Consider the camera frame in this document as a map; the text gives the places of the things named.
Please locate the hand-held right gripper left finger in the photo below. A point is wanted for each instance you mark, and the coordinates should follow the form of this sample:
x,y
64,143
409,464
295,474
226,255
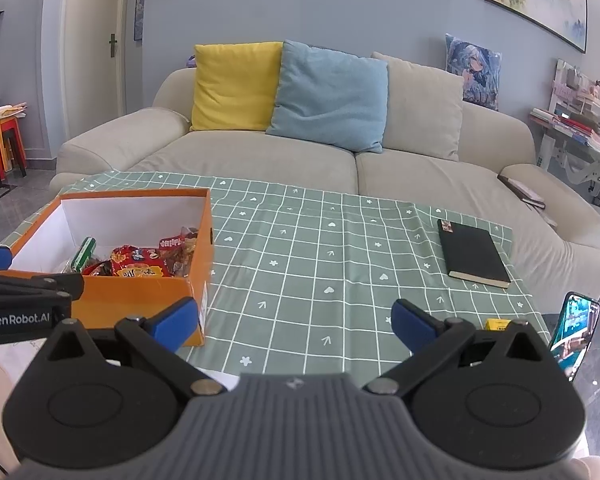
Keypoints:
x,y
172,322

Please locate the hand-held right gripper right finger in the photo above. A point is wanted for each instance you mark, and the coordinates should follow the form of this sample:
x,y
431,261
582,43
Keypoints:
x,y
412,322

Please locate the orange cardboard box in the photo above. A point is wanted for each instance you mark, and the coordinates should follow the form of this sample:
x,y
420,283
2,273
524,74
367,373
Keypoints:
x,y
140,300

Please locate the green sausage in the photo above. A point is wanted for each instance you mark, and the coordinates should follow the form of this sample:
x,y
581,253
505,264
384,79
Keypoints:
x,y
86,252

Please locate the red chicken leg packet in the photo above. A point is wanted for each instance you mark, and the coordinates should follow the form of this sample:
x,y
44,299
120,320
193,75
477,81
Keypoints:
x,y
180,255

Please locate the red snack packet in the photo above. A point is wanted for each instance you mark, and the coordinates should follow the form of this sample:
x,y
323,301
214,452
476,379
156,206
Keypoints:
x,y
135,262

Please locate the small yellow box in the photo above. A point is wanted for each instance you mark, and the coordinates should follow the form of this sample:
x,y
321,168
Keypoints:
x,y
495,324

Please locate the black notebook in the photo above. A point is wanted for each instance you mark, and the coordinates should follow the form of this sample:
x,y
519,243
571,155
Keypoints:
x,y
472,255

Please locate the green checked tablecloth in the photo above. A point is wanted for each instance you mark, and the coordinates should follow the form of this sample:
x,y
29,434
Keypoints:
x,y
305,270

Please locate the red stool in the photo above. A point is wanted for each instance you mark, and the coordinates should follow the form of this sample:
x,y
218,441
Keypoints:
x,y
2,132

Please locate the white cloth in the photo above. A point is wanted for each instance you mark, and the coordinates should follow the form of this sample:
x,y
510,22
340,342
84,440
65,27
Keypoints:
x,y
5,112

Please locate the smartphone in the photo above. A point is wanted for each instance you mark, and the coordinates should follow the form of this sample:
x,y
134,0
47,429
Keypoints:
x,y
575,330

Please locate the dark book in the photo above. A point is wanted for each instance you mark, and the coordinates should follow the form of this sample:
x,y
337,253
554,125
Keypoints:
x,y
522,190

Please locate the beige sofa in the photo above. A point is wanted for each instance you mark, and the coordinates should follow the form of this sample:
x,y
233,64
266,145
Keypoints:
x,y
280,165

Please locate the beige back cushion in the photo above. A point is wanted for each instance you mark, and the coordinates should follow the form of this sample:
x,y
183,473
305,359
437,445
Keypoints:
x,y
425,105

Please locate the white door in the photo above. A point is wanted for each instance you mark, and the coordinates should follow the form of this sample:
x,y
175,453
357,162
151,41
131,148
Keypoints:
x,y
90,60

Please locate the white study desk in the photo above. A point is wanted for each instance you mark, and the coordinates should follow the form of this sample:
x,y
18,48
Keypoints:
x,y
580,160

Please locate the light blue pillow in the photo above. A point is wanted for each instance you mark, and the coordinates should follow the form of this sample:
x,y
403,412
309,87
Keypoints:
x,y
330,100

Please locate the yellow pillow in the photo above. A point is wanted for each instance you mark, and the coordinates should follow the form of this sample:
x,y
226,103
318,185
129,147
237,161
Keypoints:
x,y
235,85

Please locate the anime print pillow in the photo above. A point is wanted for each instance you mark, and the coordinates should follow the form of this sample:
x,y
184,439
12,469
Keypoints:
x,y
472,70

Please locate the purple object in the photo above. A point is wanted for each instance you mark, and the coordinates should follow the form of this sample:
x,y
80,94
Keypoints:
x,y
191,61

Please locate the wall poster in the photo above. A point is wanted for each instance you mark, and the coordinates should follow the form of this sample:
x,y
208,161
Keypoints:
x,y
140,10

